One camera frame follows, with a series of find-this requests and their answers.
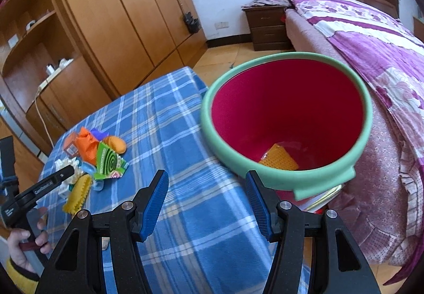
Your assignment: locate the white power strip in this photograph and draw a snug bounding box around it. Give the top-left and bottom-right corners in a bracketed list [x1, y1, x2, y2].
[37, 67, 63, 92]

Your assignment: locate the brown wooden cabinet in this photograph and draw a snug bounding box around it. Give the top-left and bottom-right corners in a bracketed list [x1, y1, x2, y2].
[0, 115, 50, 189]

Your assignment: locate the purple floral quilt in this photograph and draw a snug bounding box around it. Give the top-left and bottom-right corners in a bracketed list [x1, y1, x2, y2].
[286, 0, 424, 182]

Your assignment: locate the orange mesh cloth bundle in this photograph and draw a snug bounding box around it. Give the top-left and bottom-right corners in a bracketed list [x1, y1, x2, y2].
[103, 136, 127, 154]

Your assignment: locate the red bin with green rim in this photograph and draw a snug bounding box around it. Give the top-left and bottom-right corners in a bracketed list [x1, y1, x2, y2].
[200, 52, 374, 200]

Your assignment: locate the wooden wardrobe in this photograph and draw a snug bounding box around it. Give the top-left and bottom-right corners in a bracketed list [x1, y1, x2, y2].
[40, 0, 207, 101]

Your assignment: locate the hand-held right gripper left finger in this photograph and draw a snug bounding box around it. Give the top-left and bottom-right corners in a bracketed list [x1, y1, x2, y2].
[35, 169, 169, 294]

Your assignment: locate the yellow-orange textured wrapper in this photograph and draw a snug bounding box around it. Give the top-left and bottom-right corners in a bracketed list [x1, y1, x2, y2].
[258, 144, 300, 171]

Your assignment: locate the person's left hand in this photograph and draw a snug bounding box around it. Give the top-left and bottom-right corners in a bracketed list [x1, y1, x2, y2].
[7, 207, 54, 273]

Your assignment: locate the purple plastic scrap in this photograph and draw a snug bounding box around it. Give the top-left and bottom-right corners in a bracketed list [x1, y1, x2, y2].
[90, 128, 108, 142]

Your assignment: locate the bed with purple quilt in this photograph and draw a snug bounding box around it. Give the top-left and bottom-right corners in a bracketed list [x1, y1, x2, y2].
[285, 9, 424, 281]

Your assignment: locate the white crumpled paper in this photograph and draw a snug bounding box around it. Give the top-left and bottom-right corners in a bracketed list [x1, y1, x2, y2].
[54, 158, 83, 179]

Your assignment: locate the blue plaid tablecloth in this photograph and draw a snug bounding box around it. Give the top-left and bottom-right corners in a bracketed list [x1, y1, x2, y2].
[38, 66, 312, 294]

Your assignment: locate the green spiral packet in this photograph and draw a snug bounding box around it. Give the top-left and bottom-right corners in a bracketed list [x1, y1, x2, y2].
[93, 142, 130, 180]

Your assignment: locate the white cable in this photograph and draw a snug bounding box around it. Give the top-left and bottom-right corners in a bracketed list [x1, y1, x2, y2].
[32, 89, 55, 149]

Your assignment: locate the black bag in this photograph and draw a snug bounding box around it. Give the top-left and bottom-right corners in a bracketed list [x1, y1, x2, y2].
[183, 11, 201, 34]

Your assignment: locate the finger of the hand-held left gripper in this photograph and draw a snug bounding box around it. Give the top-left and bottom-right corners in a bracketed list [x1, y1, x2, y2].
[46, 165, 75, 190]

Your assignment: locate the orange snack packet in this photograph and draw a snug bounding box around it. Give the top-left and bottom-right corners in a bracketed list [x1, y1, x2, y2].
[64, 135, 83, 158]

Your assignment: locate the light blue plastic piece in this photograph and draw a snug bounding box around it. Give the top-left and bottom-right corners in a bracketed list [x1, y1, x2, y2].
[79, 162, 107, 192]

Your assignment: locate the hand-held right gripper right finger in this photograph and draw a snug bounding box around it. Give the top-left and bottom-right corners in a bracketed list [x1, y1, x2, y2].
[246, 170, 381, 294]

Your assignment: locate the person's left forearm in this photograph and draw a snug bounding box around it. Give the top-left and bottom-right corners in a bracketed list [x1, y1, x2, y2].
[0, 256, 41, 284]

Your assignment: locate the patterned folded cloth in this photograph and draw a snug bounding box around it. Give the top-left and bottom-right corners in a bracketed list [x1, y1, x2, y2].
[243, 0, 292, 10]

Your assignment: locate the dark wooden nightstand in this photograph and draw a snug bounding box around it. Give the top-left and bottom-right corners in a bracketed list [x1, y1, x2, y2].
[242, 5, 294, 52]

